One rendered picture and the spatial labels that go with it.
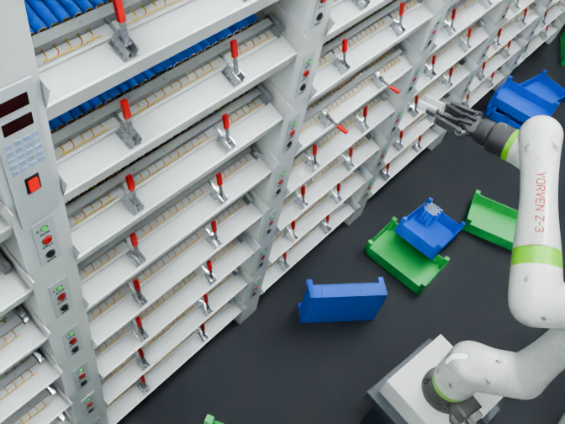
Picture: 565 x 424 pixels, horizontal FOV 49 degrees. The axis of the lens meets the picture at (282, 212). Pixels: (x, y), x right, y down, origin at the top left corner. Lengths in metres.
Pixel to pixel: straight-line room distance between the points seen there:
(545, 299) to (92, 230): 1.00
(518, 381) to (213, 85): 1.18
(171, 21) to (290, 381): 1.57
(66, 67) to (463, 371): 1.32
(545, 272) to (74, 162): 1.05
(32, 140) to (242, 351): 1.56
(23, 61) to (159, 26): 0.27
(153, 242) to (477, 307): 1.63
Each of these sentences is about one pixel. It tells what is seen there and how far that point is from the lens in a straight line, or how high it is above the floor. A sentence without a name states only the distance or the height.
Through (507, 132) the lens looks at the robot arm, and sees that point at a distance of 1.83.
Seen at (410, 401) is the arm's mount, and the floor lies 0.37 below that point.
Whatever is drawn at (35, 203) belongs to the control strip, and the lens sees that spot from 1.05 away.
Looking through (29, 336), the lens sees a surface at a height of 0.91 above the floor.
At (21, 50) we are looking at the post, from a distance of 0.86.
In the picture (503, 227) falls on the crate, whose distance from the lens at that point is 3.05.
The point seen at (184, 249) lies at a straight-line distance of 1.68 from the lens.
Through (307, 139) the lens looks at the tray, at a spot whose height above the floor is 0.91.
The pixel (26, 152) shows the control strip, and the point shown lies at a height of 1.44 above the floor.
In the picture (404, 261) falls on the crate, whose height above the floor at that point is 0.00.
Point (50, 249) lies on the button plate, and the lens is 1.16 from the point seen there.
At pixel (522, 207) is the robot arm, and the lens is 1.62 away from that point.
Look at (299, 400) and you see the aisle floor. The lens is 2.32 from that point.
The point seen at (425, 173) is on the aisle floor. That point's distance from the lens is 3.09.
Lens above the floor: 2.13
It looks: 52 degrees down
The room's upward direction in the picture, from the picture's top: 14 degrees clockwise
